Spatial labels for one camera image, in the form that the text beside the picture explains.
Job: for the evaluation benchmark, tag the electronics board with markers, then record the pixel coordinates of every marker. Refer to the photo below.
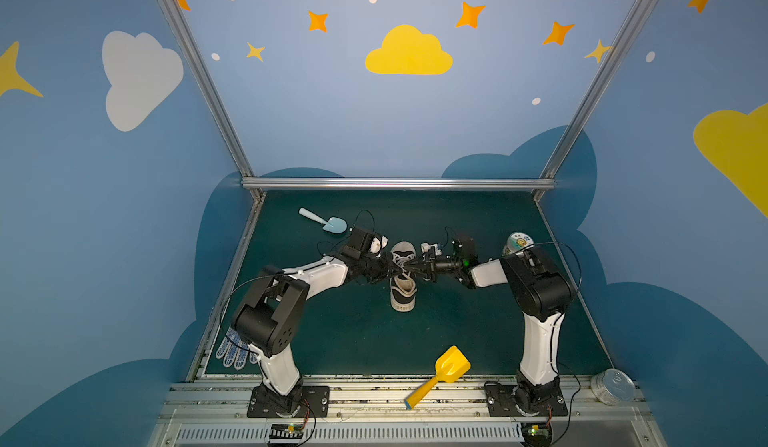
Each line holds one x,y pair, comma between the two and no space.
290,434
536,435

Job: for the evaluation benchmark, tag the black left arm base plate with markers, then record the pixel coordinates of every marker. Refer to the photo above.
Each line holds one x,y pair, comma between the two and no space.
302,401

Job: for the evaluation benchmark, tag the black white canvas sneaker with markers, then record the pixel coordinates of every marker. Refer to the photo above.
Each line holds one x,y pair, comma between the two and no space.
403,287

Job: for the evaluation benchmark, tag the aluminium left frame post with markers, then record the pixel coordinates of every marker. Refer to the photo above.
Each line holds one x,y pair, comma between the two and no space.
174,16

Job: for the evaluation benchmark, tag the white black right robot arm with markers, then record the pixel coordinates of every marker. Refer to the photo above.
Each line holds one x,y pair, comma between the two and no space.
541,291

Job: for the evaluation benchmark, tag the right electronics board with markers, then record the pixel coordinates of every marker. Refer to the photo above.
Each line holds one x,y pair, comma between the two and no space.
536,435

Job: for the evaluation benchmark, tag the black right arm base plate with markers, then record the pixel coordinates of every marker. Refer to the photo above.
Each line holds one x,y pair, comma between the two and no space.
507,400

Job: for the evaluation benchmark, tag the yellow toy shovel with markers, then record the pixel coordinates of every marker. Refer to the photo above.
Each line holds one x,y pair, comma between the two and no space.
449,367

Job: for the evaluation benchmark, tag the aluminium frame post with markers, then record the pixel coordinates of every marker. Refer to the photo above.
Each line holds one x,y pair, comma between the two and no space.
174,16
629,30

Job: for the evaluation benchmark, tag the aluminium back frame bar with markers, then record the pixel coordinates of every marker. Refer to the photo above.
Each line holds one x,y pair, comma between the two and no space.
472,184

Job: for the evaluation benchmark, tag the blue dotted work glove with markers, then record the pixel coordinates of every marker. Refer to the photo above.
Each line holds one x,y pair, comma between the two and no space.
234,353

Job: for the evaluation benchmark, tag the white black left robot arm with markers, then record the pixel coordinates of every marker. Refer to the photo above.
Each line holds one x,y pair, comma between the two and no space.
268,316

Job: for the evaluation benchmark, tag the light blue toy shovel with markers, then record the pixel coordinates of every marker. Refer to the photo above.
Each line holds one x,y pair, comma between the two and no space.
334,225

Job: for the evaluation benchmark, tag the aluminium front rail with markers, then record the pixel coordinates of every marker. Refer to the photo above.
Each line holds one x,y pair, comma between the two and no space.
370,411

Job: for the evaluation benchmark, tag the left electronics board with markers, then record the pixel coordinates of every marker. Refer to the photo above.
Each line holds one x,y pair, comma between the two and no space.
290,434

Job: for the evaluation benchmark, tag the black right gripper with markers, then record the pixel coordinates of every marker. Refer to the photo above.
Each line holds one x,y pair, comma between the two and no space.
430,266

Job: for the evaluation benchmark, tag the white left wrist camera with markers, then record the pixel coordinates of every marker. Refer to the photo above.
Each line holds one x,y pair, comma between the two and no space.
364,243

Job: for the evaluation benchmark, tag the printed paper cup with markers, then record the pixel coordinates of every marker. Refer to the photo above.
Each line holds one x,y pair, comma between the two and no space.
516,242

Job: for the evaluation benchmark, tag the aluminium right frame post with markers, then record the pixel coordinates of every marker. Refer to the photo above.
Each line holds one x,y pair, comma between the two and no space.
629,30

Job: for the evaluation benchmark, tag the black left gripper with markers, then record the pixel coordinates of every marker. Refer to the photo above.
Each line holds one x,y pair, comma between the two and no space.
377,264

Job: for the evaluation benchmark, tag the white shoelace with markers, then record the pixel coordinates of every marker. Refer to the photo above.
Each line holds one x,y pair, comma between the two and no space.
411,266

